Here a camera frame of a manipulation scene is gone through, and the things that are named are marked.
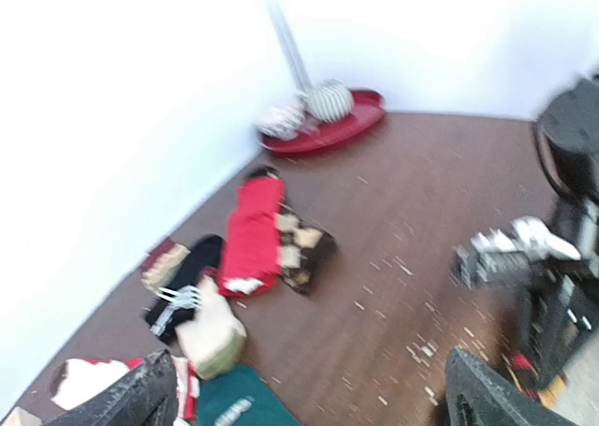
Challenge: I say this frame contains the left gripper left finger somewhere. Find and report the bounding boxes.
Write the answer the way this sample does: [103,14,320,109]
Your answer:
[49,350,178,426]

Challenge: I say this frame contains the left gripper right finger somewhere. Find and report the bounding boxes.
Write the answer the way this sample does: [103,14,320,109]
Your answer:
[444,347,572,426]

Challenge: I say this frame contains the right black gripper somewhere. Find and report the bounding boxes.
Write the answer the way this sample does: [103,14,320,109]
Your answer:
[453,77,598,388]

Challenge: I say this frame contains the argyle black red orange sock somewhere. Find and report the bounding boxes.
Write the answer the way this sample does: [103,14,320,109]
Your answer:
[507,352,567,409]

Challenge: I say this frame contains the dark teal sock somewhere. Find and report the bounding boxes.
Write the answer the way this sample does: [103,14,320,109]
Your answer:
[196,365,300,426]

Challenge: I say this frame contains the red white brown striped sock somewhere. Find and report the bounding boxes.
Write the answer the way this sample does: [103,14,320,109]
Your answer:
[50,357,200,425]

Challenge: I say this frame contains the beige sock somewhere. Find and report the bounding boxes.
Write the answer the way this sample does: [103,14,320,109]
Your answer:
[175,275,247,380]

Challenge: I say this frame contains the black white striped sock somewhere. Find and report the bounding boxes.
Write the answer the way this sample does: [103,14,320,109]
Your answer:
[143,234,224,345]

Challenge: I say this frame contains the argyle brown sock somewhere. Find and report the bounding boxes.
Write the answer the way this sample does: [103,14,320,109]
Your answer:
[275,202,337,295]

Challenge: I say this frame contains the red round tray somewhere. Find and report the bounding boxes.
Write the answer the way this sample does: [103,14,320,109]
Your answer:
[258,89,387,158]

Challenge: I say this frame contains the striped grey cup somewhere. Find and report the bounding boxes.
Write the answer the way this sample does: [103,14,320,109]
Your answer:
[305,80,354,124]

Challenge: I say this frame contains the white patterned bowl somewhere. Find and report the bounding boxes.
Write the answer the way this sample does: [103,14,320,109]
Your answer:
[253,97,306,140]

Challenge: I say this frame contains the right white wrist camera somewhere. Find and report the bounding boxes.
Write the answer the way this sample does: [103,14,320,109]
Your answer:
[471,216,582,261]

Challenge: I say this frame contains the right aluminium corner post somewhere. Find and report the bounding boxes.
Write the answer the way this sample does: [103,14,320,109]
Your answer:
[267,4,311,93]

